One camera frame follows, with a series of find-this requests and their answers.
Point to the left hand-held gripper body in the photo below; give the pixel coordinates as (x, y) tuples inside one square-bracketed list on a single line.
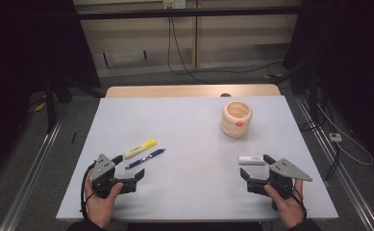
[(102, 166)]

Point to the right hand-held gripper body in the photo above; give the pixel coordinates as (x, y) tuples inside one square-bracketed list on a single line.
[(285, 170)]

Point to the white glue stick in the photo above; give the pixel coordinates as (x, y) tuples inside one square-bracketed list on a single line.
[(251, 160)]

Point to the yellow highlighter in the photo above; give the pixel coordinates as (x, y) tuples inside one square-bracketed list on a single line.
[(139, 149)]

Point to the blue ballpoint pen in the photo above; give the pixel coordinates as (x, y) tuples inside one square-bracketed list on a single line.
[(155, 153)]

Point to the cream ribbed pen holder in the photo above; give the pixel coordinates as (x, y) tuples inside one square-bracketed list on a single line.
[(236, 126)]

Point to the person's right hand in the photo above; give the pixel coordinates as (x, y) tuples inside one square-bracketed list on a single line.
[(288, 211)]

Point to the person's left hand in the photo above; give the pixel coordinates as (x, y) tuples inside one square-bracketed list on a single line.
[(101, 210)]

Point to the small black floor piece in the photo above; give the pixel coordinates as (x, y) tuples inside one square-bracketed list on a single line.
[(74, 138)]

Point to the white power strip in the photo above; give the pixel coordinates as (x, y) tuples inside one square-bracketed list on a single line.
[(335, 137)]

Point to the black metal stand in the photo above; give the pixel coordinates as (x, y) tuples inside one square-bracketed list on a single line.
[(50, 106), (311, 93)]

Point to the yellow floor tape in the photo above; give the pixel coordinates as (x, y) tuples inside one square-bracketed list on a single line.
[(272, 76), (40, 107)]

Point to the black curtain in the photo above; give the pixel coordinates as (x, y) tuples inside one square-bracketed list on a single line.
[(21, 64), (354, 57)]

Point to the black horizontal bar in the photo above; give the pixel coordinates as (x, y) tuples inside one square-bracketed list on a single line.
[(175, 13)]

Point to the metal floor rail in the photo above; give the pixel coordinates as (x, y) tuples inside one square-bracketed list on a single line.
[(341, 174), (30, 179)]

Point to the white wall socket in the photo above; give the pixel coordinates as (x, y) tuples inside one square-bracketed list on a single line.
[(174, 4)]

